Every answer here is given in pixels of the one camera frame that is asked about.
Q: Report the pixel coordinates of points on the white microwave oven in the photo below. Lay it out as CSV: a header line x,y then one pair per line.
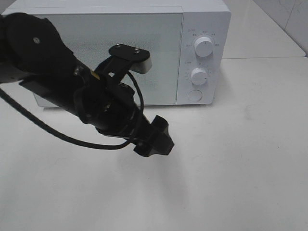
x,y
199,17

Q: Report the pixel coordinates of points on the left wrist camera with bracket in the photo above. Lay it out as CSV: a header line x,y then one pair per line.
x,y
122,60

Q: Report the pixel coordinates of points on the round white door button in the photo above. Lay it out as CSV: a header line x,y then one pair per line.
x,y
195,95

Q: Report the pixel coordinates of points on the white microwave door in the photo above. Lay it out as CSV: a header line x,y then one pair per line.
x,y
90,36

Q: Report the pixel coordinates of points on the white timer knob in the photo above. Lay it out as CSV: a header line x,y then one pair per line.
x,y
199,76

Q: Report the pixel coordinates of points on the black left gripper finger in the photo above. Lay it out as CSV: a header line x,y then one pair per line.
x,y
158,143
159,126

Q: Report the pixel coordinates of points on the upper white power knob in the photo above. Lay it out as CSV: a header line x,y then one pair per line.
x,y
203,46

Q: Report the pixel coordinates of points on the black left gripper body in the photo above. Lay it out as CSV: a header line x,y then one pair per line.
x,y
109,105

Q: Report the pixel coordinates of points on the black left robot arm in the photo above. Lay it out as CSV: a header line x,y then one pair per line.
x,y
33,54

